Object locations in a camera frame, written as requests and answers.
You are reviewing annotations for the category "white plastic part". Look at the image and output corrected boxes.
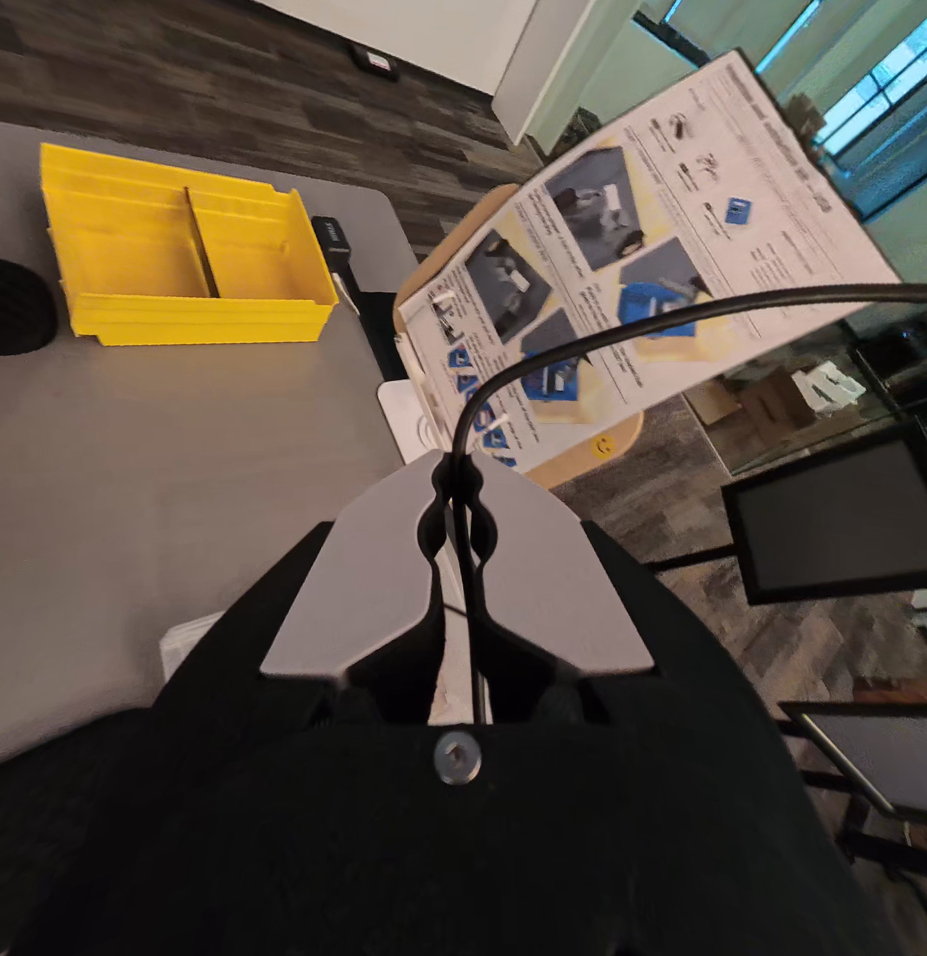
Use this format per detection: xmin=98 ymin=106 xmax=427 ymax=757
xmin=792 ymin=358 xmax=868 ymax=419

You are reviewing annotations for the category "grey table black frame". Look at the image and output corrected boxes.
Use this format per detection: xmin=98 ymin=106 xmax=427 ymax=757
xmin=777 ymin=698 xmax=927 ymax=860

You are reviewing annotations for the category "instruction poster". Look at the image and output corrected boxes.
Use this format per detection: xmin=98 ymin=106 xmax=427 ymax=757
xmin=399 ymin=48 xmax=905 ymax=472

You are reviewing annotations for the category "yellow plastic bin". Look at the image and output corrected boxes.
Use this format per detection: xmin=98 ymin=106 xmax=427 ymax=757
xmin=39 ymin=142 xmax=340 ymax=348

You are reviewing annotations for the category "black flat monitor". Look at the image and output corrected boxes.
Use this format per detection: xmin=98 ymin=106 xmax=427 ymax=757
xmin=721 ymin=429 xmax=927 ymax=607

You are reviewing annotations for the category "small black usb device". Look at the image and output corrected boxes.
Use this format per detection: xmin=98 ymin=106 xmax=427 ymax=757
xmin=311 ymin=214 xmax=363 ymax=315

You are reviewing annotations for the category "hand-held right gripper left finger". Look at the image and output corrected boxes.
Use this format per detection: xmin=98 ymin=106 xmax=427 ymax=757
xmin=259 ymin=448 xmax=445 ymax=682

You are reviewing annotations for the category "cardboard box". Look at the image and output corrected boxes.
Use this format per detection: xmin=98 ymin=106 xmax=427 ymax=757
xmin=687 ymin=369 xmax=808 ymax=449

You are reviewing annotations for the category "thick black hub cable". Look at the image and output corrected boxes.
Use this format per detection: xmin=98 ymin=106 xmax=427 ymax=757
xmin=450 ymin=282 xmax=927 ymax=721

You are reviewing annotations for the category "black textured rounded object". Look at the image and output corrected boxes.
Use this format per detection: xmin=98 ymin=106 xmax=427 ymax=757
xmin=0 ymin=256 xmax=59 ymax=358

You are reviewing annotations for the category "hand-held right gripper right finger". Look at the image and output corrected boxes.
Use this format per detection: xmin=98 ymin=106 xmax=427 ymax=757
xmin=463 ymin=452 xmax=656 ymax=682

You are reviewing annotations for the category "small black floor object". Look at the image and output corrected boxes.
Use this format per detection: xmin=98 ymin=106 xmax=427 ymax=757
xmin=347 ymin=43 xmax=400 ymax=82

